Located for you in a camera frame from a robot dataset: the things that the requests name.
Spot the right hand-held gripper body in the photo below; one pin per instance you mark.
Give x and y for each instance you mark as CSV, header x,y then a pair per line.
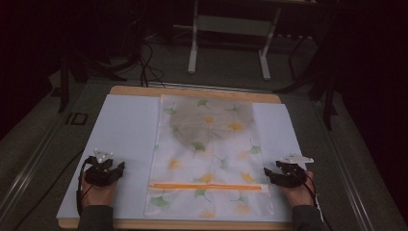
x,y
292,176

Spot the black metal stand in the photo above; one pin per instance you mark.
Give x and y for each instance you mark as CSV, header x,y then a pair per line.
x,y
320,80
81,73

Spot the black floor plate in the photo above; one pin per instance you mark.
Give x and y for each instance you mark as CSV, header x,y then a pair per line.
x,y
77,118

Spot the person's left hand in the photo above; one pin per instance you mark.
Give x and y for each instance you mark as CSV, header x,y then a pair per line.
x,y
96,194

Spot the metal floor rail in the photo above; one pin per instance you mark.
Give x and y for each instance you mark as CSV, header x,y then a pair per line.
x,y
29,173
346,173

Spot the white metal frame table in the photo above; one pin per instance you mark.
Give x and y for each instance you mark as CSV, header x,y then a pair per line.
x,y
231,25

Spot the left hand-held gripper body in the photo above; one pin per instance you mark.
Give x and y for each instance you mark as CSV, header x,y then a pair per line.
x,y
97,174

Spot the white table mat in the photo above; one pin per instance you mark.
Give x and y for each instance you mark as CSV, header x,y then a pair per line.
x,y
128,144

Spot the leaf print mesh laundry bag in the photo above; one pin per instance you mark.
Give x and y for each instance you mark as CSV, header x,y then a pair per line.
x,y
208,179

